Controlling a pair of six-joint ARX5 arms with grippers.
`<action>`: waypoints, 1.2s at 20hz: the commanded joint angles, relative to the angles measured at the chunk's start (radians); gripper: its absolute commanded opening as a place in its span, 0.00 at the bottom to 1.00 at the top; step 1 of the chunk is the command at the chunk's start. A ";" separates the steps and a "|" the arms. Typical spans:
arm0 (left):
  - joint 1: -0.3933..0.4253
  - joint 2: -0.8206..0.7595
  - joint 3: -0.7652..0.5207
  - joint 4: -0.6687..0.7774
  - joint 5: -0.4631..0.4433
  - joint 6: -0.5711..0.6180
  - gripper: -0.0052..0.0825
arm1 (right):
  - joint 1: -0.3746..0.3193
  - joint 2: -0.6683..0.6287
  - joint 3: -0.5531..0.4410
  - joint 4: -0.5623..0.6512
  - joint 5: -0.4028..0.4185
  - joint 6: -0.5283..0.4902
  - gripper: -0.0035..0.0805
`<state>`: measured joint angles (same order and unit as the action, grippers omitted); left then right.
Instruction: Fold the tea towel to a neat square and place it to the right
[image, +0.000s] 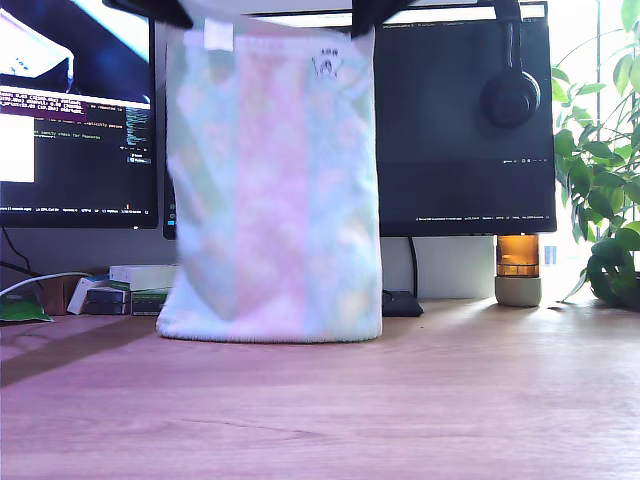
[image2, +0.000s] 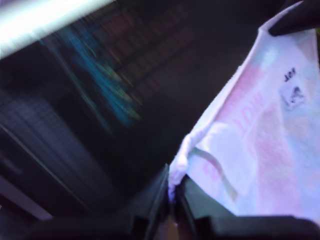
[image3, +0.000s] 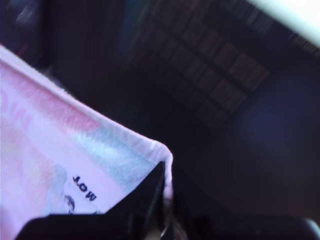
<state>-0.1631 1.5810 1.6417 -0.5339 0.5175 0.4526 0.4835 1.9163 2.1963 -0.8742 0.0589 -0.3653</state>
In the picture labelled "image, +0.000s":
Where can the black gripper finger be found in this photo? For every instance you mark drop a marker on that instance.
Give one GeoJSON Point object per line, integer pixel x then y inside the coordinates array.
{"type": "Point", "coordinates": [150, 12]}
{"type": "Point", "coordinates": [370, 12]}

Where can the pastel striped fluffy tea towel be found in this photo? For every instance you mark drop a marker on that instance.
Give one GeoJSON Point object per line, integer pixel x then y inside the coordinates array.
{"type": "Point", "coordinates": [275, 200]}

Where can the black monitor with terminal window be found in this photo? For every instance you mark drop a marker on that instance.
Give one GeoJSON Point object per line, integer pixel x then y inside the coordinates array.
{"type": "Point", "coordinates": [75, 150]}

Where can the black headphones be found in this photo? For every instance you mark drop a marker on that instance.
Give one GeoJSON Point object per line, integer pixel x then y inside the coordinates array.
{"type": "Point", "coordinates": [510, 97]}

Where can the black Huawei monitor with stand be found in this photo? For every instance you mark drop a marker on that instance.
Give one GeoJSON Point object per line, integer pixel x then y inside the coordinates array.
{"type": "Point", "coordinates": [465, 175]}

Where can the long white box green stripe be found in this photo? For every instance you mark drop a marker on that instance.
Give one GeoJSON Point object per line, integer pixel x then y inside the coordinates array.
{"type": "Point", "coordinates": [145, 275]}

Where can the green leafy houseplant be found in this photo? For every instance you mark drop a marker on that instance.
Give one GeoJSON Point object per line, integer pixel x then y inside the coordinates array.
{"type": "Point", "coordinates": [600, 175]}

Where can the green and white carton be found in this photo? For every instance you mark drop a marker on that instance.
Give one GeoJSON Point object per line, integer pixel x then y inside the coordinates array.
{"type": "Point", "coordinates": [147, 302]}

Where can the dark grey small box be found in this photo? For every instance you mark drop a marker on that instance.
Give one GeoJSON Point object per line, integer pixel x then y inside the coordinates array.
{"type": "Point", "coordinates": [105, 302]}

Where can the amber glass lamp grey base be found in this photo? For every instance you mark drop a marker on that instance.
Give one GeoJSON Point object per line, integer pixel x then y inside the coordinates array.
{"type": "Point", "coordinates": [517, 270]}

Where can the brown cardboard box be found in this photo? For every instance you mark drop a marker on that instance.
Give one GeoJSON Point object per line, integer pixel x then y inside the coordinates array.
{"type": "Point", "coordinates": [57, 295]}

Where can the green plastic bag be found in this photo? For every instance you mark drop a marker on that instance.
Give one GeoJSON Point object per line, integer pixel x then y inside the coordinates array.
{"type": "Point", "coordinates": [20, 307]}

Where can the small white wall socket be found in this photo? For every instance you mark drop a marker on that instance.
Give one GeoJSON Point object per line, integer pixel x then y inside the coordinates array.
{"type": "Point", "coordinates": [550, 255]}

